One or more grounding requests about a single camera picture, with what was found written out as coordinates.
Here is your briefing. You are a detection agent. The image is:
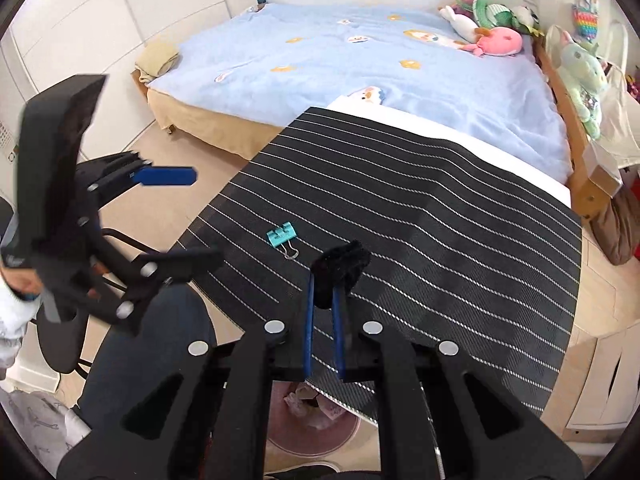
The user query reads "green striped plush toy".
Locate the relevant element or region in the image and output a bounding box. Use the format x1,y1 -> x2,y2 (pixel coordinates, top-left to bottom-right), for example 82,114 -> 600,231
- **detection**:
471,0 -> 521,31

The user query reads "wooden bed frame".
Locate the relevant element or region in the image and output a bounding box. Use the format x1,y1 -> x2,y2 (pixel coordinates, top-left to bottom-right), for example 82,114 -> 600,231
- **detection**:
532,40 -> 626,218

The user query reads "white canvas bag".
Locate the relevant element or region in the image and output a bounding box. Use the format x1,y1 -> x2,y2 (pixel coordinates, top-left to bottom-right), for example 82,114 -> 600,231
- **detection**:
597,20 -> 640,171

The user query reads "pastel unicorn plush toy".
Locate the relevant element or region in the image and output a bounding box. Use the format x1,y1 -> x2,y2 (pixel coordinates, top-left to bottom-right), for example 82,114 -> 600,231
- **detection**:
547,30 -> 611,138

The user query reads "white drawer cabinet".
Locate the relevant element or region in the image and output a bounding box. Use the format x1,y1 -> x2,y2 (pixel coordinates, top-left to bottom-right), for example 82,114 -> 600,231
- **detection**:
542,330 -> 640,456

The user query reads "rainbow bubble bag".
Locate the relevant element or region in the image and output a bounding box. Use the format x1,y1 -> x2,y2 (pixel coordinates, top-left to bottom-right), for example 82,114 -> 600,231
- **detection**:
571,2 -> 603,41

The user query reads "brown bag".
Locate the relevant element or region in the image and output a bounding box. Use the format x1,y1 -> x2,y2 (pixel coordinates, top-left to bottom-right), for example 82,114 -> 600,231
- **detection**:
592,190 -> 640,266

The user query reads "beige bed sheet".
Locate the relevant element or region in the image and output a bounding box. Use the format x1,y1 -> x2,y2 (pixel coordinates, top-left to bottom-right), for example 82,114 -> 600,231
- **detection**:
131,72 -> 283,161

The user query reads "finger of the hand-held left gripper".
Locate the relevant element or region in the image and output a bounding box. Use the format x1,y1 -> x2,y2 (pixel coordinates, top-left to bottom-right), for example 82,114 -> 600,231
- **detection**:
87,240 -> 225,337
75,150 -> 198,206

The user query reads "pink fish plush toy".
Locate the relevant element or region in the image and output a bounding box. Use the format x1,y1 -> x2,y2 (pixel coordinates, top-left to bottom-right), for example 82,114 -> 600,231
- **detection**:
461,26 -> 523,57

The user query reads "white wardrobe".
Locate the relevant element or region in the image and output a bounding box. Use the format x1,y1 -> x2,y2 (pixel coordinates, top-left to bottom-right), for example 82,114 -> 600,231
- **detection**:
0,0 -> 236,126

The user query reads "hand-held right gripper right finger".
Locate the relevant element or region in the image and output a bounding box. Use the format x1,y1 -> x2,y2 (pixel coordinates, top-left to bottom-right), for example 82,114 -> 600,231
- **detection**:
331,285 -> 586,480

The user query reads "white green plush toy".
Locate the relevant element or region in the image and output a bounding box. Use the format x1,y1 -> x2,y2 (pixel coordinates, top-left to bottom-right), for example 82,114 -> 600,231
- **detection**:
510,5 -> 543,36

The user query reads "black striped placemat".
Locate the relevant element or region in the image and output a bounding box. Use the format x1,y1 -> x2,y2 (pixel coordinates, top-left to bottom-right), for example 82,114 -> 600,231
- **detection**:
175,106 -> 585,426

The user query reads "dark shoe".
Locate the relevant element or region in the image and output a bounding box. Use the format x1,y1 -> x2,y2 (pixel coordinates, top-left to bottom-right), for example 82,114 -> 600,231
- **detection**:
265,462 -> 341,480

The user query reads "beige folded cloth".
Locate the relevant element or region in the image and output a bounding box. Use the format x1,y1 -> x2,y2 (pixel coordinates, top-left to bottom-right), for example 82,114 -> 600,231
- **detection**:
135,40 -> 181,83

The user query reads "white printed bag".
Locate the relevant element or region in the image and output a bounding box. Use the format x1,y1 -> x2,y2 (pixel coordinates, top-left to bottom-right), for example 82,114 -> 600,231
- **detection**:
0,385 -> 91,456

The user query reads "person's left hand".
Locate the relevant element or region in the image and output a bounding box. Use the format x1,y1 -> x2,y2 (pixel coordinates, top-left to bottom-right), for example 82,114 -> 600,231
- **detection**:
0,265 -> 43,306

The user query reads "silver metal box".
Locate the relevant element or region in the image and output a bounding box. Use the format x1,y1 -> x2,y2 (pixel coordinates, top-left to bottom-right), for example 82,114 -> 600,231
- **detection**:
582,142 -> 621,196

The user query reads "pink trash bin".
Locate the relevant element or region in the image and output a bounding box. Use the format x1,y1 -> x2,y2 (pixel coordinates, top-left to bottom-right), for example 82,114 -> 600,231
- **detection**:
265,380 -> 362,461

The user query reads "teal binder clip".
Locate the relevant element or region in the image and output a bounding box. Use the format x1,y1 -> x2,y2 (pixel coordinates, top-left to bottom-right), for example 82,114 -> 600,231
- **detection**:
266,221 -> 301,261

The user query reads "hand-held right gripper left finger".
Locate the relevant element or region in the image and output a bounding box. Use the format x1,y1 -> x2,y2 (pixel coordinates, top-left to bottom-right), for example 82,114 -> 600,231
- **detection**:
57,272 -> 317,480

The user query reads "white seal plush toy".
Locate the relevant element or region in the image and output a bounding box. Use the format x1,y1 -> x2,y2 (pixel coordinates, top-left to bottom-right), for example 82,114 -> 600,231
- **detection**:
439,6 -> 483,43

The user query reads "bed with blue blanket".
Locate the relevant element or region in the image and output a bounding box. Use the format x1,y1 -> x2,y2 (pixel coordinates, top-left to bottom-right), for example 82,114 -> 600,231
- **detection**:
146,2 -> 573,186

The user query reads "black fuzzy cloth piece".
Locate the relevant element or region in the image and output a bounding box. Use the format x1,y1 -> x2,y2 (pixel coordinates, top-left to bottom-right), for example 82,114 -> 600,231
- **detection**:
311,240 -> 372,310

